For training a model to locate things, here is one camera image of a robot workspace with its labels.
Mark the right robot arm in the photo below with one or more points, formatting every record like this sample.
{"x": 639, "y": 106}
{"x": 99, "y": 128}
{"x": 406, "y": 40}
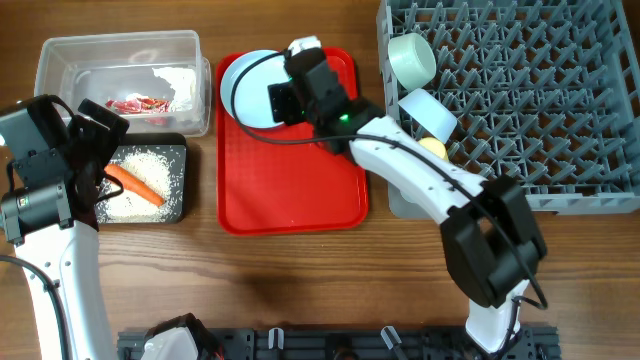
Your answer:
{"x": 492, "y": 243}

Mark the white tissue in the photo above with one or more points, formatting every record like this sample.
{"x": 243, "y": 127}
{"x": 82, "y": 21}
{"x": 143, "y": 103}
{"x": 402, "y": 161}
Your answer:
{"x": 183, "y": 82}

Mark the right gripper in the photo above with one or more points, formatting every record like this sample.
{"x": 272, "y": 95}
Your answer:
{"x": 286, "y": 103}

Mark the clear plastic bin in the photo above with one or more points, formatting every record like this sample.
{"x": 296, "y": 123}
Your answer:
{"x": 119, "y": 66}

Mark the orange carrot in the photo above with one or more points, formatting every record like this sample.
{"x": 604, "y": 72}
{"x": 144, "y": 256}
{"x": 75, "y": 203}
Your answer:
{"x": 134, "y": 184}

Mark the red serving tray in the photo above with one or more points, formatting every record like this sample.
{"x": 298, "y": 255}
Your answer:
{"x": 265, "y": 189}

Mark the red wrapper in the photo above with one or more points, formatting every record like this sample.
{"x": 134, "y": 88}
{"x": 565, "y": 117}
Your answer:
{"x": 139, "y": 105}

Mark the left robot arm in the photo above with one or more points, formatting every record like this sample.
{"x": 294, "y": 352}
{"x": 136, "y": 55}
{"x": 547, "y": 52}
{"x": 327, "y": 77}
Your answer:
{"x": 51, "y": 222}

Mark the yellow plastic cup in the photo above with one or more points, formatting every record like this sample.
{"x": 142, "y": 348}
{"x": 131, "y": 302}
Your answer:
{"x": 435, "y": 146}

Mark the green bowl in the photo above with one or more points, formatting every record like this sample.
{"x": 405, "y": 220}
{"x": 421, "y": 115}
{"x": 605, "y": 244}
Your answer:
{"x": 412, "y": 60}

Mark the black plastic tray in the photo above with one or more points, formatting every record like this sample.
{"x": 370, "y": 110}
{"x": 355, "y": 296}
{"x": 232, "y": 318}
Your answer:
{"x": 175, "y": 145}

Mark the white rice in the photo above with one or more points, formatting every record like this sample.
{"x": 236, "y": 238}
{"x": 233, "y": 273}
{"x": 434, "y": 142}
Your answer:
{"x": 160, "y": 175}

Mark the large light blue plate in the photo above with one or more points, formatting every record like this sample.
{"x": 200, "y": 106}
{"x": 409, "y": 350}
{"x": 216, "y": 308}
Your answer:
{"x": 252, "y": 102}

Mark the grey dishwasher rack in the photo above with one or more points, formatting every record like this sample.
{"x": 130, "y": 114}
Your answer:
{"x": 546, "y": 92}

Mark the small light blue bowl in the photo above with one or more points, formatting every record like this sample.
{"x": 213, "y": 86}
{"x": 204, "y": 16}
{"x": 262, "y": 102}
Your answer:
{"x": 430, "y": 113}

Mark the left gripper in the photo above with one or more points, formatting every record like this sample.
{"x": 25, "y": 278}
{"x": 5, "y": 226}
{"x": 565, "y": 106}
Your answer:
{"x": 106, "y": 142}

